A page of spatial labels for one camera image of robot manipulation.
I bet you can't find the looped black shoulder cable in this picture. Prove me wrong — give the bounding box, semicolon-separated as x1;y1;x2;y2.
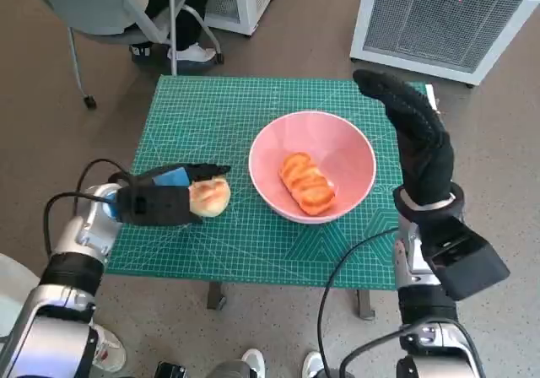
338;316;484;378

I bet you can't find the white rounded foot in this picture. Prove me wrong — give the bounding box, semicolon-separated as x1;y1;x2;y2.
302;351;328;378
240;348;267;378

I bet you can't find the grey office chair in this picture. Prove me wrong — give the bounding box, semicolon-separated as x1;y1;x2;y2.
19;0;224;110

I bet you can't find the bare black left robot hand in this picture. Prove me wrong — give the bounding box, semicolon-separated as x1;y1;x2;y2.
125;163;232;189

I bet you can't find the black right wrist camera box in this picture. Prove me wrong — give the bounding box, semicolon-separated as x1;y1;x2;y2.
424;215;511;301

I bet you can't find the pink bowl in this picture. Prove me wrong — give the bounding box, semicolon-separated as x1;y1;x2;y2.
247;110;377;225

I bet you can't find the dark table leg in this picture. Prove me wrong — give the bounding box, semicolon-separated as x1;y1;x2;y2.
206;280;229;311
357;289;376;321

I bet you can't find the long orange toy bread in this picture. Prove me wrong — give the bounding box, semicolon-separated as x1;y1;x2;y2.
278;152;338;217

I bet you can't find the long black robot cable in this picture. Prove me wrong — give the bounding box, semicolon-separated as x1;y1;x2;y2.
316;227;400;378

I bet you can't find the person's black shoe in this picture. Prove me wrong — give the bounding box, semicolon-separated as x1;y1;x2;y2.
129;42;170;63

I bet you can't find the large white vented unit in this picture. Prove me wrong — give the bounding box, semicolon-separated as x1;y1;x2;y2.
349;0;540;87

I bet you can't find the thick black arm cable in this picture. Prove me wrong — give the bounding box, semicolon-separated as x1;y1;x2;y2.
44;191;122;257

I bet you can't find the person's white shoe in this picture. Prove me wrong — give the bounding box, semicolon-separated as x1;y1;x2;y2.
167;43;219;65

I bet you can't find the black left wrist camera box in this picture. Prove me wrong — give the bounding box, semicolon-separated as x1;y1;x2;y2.
116;185;205;227

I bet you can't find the person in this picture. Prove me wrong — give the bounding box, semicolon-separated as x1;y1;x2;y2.
0;251;127;374
107;0;219;65

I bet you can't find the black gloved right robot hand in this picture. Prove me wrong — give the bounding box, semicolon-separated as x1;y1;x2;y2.
352;68;456;206

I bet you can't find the green cutting mat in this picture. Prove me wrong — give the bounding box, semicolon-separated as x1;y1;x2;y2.
103;75;428;291

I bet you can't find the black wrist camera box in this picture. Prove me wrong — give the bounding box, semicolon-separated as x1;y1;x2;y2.
424;215;511;301
116;185;205;227

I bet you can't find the round toy bread bun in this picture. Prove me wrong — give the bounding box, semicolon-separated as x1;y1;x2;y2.
187;174;231;218

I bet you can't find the thin black cable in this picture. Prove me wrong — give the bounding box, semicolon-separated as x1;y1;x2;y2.
78;158;130;196

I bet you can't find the black connector box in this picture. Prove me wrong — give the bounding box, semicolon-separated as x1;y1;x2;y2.
154;360;186;378

